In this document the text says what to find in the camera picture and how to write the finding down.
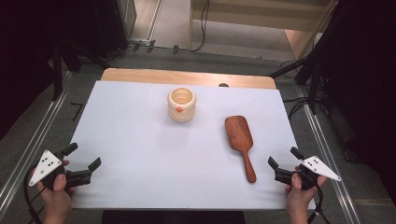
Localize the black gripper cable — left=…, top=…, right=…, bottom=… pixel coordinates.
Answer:
left=22, top=163, right=46, bottom=224
left=307, top=183, right=332, bottom=224

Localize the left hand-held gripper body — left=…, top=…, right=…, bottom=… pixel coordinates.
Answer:
left=28, top=149, right=93, bottom=191

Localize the black metal stand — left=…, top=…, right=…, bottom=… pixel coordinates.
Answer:
left=50, top=40, right=64, bottom=101

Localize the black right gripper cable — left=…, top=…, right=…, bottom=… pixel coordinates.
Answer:
left=307, top=183, right=332, bottom=224

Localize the metal floor rail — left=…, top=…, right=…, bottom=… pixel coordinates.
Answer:
left=295, top=85, right=362, bottom=224
left=0, top=70, right=76, bottom=218

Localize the black hanging cable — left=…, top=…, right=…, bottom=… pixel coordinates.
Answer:
left=190, top=0, right=210, bottom=52

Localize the black floor cable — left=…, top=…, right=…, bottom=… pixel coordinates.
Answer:
left=278, top=60, right=302, bottom=71
left=282, top=96, right=311, bottom=120

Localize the light wooden desk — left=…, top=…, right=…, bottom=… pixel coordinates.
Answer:
left=189, top=0, right=339, bottom=61

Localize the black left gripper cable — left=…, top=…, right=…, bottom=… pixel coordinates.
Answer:
left=22, top=163, right=46, bottom=224

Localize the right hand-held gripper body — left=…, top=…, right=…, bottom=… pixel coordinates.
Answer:
left=275, top=155, right=342, bottom=191

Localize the person's left hand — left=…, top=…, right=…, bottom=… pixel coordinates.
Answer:
left=35, top=173, right=76, bottom=224

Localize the dark curtain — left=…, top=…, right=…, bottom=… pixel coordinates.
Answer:
left=320, top=0, right=396, bottom=200
left=0, top=0, right=94, bottom=139

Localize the black tripod stand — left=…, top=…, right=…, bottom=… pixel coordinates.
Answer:
left=269, top=46, right=325, bottom=116

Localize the person's right hand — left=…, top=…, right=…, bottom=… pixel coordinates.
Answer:
left=284, top=173, right=328, bottom=224

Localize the black cabinet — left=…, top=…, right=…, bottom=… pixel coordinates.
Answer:
left=92, top=0, right=138, bottom=59

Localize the light wooden table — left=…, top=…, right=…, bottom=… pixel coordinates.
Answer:
left=100, top=67, right=277, bottom=91

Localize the cream ribbed duck cup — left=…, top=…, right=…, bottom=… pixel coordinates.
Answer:
left=166, top=87, right=197, bottom=122

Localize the wooden paddle hairbrush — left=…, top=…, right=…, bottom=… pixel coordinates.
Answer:
left=224, top=115, right=258, bottom=184

